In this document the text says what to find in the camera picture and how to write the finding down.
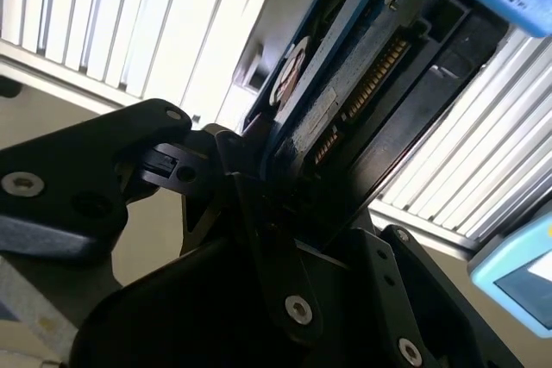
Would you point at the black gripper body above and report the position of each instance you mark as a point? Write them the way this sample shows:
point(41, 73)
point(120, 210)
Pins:
point(181, 320)

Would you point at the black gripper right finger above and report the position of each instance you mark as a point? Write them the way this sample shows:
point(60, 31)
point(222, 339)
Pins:
point(388, 299)

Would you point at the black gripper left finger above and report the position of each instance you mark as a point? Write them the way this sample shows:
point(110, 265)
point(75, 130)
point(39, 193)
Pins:
point(64, 161)

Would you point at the hard disk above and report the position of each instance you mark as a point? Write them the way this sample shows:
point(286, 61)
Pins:
point(366, 96)

